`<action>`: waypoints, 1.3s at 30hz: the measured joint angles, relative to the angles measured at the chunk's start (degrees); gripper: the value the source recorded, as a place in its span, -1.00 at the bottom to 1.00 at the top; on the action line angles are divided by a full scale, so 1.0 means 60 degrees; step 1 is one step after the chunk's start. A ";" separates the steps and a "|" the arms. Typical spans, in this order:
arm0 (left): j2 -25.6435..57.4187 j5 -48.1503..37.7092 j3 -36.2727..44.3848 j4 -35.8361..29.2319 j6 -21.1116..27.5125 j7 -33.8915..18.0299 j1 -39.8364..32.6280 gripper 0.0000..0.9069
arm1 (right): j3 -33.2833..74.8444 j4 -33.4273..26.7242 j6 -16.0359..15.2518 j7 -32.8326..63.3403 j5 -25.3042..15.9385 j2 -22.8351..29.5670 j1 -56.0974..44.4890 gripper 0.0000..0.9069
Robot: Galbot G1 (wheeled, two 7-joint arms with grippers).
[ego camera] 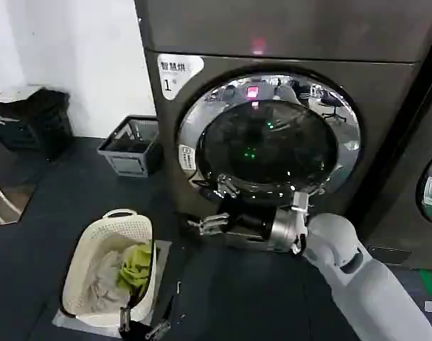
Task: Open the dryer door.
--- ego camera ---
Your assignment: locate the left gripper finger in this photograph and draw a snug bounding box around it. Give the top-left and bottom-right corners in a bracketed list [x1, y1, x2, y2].
[118, 302, 136, 334]
[144, 318, 171, 339]

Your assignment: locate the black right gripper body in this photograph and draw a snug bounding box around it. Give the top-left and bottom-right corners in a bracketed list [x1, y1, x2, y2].
[225, 207, 278, 239]

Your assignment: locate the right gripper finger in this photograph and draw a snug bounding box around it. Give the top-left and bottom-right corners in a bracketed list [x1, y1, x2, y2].
[187, 212, 233, 237]
[214, 173, 242, 211]

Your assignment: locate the pale grey cloth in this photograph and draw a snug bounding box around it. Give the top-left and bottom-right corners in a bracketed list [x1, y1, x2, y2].
[83, 244, 132, 314]

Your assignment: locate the green cloth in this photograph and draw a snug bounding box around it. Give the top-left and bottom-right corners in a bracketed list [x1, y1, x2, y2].
[116, 242, 154, 291]

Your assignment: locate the white perforated laundry basket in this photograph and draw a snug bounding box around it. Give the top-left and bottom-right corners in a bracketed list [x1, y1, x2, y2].
[61, 208, 158, 330]

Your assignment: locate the dark grey plastic bin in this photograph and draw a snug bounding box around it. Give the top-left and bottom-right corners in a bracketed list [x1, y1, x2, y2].
[96, 114, 164, 178]

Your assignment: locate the round chrome glass dryer door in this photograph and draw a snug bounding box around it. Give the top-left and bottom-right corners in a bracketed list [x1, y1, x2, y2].
[175, 69, 365, 214]

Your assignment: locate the plain grey dryer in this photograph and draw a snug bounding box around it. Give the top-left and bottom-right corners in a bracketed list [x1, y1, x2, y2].
[364, 69, 432, 264]

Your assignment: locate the grey dryer with number sticker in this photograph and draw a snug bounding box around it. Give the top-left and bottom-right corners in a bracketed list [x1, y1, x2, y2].
[134, 0, 432, 251]

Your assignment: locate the black slatted crate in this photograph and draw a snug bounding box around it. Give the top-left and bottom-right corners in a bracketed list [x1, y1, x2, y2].
[0, 87, 75, 161]

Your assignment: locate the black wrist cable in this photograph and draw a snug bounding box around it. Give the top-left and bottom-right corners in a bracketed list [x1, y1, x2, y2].
[291, 232, 308, 256]

